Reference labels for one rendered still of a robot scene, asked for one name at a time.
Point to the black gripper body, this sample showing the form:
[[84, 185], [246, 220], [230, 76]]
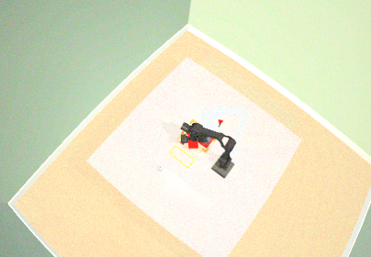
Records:
[[185, 139]]

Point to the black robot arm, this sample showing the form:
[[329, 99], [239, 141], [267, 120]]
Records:
[[196, 130]]

